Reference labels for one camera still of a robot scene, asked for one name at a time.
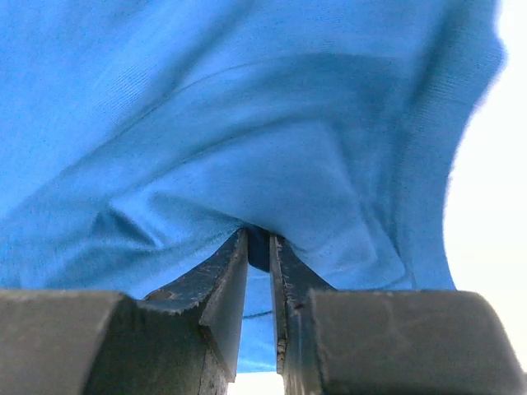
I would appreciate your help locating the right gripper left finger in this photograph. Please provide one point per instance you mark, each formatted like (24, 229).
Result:
(182, 339)

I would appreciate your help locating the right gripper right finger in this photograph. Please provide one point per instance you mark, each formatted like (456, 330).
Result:
(332, 341)

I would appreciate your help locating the blue polo t shirt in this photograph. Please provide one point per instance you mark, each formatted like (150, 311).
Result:
(137, 136)

